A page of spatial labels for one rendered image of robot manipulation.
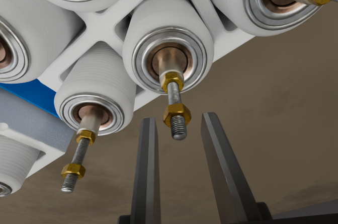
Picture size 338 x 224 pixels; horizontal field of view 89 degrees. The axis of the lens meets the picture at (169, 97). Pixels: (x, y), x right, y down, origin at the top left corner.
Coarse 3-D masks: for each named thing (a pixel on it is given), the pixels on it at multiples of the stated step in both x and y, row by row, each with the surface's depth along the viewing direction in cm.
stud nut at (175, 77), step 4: (164, 76) 15; (168, 76) 14; (172, 76) 14; (176, 76) 14; (164, 80) 14; (168, 80) 14; (172, 80) 14; (176, 80) 14; (180, 80) 14; (164, 84) 14; (180, 84) 14; (164, 88) 15; (180, 88) 15
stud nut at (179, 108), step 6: (168, 108) 12; (174, 108) 11; (180, 108) 11; (186, 108) 12; (168, 114) 11; (174, 114) 11; (180, 114) 11; (186, 114) 11; (168, 120) 12; (186, 120) 12; (168, 126) 12
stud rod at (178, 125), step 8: (168, 88) 14; (176, 88) 14; (168, 96) 13; (176, 96) 13; (168, 104) 13; (176, 120) 11; (184, 120) 12; (176, 128) 11; (184, 128) 11; (176, 136) 11; (184, 136) 11
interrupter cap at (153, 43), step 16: (160, 32) 15; (176, 32) 15; (192, 32) 15; (144, 48) 16; (160, 48) 16; (176, 48) 16; (192, 48) 16; (144, 64) 17; (192, 64) 18; (144, 80) 18; (192, 80) 19
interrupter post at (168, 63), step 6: (168, 54) 17; (174, 54) 17; (162, 60) 16; (168, 60) 16; (174, 60) 16; (162, 66) 16; (168, 66) 15; (174, 66) 15; (180, 66) 16; (162, 72) 15; (168, 72) 15; (174, 72) 15; (180, 72) 15; (162, 78) 15
